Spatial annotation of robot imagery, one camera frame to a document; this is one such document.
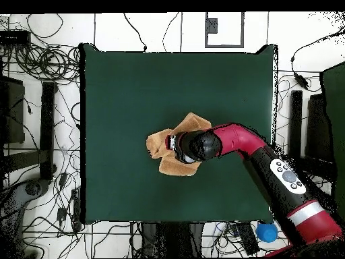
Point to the dark rectangular box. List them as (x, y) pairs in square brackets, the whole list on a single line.
[(12, 108), (318, 126)]

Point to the tan terry towel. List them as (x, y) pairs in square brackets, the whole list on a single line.
[(172, 167)]

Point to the small black power adapter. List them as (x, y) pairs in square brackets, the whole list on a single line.
[(63, 179), (61, 214)]

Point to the black power strip with plugs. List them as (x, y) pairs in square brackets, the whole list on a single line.
[(76, 210)]

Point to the flat black device box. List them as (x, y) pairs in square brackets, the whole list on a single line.
[(14, 37)]

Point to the long black power strip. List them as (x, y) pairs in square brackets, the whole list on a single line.
[(248, 238)]

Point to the black stand column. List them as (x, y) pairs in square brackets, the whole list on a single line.
[(172, 240)]

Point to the dark green table cloth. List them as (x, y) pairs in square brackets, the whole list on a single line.
[(121, 81)]

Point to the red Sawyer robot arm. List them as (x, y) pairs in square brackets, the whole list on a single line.
[(237, 139)]

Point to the blue plastic cup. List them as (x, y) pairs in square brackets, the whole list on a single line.
[(266, 232)]

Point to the small dark grey box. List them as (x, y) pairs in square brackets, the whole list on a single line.
[(212, 25)]

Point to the grey square floor frame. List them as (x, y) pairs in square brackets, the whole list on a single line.
[(223, 46)]

